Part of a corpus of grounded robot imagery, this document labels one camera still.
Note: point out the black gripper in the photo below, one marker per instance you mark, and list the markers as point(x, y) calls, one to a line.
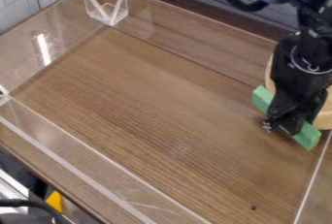
point(301, 73)

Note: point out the brown wooden bowl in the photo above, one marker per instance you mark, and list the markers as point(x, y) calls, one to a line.
point(322, 121)

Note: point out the green rectangular block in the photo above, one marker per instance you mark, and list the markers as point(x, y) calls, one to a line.
point(309, 135)

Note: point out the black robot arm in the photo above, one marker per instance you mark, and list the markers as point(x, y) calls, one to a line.
point(313, 16)

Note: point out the yellow sticker label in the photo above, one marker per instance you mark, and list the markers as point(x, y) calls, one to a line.
point(55, 201)

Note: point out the clear acrylic corner bracket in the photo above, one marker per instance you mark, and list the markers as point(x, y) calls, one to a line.
point(107, 13)

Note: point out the clear acrylic tray wall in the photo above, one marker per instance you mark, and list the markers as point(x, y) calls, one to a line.
point(131, 116)

